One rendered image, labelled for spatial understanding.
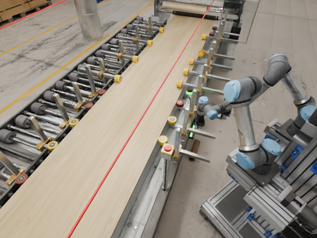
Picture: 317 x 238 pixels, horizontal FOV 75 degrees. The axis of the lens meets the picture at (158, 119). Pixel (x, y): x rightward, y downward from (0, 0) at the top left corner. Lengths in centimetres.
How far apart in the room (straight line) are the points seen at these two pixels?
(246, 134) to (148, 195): 94
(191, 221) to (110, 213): 114
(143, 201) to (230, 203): 94
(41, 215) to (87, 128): 74
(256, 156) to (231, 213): 106
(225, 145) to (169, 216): 122
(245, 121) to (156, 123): 85
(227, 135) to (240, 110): 187
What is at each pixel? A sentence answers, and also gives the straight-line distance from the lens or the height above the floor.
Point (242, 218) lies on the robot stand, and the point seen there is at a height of 23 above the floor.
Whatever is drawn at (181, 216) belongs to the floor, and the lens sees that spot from 240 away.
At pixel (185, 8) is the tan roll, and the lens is 408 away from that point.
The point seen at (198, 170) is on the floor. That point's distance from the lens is 266.
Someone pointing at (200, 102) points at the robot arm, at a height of 122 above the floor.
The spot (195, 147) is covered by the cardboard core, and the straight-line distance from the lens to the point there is 275.
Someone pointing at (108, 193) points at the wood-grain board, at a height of 90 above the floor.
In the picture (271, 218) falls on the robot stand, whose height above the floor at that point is 95.
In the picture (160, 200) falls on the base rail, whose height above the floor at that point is 70.
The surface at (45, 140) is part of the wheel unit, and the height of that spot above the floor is 86.
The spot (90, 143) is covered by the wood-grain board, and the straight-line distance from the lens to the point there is 179.
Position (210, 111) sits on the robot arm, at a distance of 155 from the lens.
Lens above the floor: 225
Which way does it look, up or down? 46 degrees down
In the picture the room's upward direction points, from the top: straight up
